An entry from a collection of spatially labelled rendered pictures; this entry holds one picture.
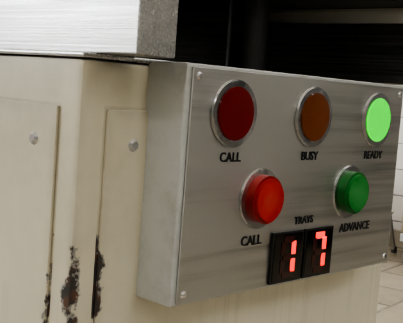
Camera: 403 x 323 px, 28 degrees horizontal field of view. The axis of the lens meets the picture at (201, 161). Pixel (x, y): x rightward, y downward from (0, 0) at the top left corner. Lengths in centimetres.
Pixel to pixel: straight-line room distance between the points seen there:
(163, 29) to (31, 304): 17
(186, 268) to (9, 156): 12
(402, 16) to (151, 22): 28
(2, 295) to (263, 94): 20
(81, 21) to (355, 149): 23
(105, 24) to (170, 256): 13
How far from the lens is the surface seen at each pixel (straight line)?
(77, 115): 43
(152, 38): 42
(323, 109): 54
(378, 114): 59
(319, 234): 55
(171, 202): 45
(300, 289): 60
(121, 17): 42
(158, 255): 46
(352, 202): 57
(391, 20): 66
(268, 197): 49
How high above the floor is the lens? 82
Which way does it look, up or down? 5 degrees down
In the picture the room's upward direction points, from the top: 4 degrees clockwise
